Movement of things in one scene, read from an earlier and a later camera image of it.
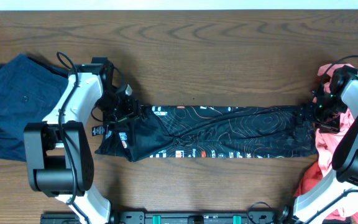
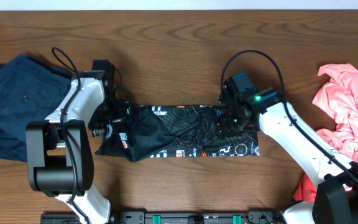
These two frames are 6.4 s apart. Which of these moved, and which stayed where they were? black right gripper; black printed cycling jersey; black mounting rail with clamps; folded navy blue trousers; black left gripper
Moved: black left gripper; black printed cycling jersey; black right gripper
Stayed: folded navy blue trousers; black mounting rail with clamps
